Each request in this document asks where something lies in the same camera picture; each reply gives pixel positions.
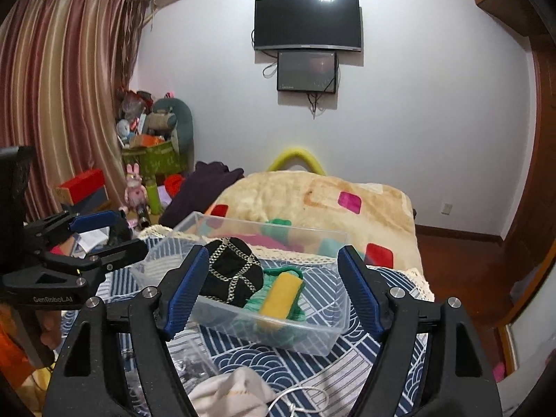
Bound white sock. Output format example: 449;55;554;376
189;366;279;417

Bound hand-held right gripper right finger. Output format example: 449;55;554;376
336;245;507;417

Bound white cord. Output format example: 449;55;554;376
266;383;332;417

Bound black wall television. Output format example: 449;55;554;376
254;0;363;52

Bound small black monitor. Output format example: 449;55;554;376
277;50;339;95

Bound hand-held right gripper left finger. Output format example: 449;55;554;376
41;244;211;417

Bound yellow foam tube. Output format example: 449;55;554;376
266;148;326;175

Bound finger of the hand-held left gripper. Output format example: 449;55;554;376
24;209;133;250
0;238;149;301

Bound wooden overhead cabinet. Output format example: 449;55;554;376
461;0;556;39

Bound black chain bag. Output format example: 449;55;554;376
201;237;265;309

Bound wooden door frame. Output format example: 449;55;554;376
499;35;556;328

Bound yellow and green socks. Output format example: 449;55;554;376
235;266;308;349

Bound red shoe box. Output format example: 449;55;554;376
54;168;107;206

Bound grey-green plush toy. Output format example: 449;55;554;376
148;97;194;158

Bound person's left hand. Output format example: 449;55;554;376
37;312;63;352

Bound black monitor cable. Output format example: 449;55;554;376
306;91;326;119

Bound clear plastic storage bin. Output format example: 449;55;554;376
171;211;351;267
130;237;351;357

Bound green bottle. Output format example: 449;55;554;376
146;183;163;216

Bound beige plush blanket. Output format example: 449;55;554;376
207;169;423;271

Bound dark purple cloth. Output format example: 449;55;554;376
158;161;246;229

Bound striped brown curtain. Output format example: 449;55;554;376
0;0;152;223

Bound red cloth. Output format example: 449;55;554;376
164;174;187;197

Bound blue wave-patterned blanket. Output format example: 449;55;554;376
61;235;430;417

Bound clear plastic bag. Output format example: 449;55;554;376
171;338;223;394

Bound yellow sponge roll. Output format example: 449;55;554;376
259;271;304;320

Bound green storage box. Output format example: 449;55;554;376
122;140;190;177

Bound pink bunny toy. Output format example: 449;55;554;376
123;163;149;210

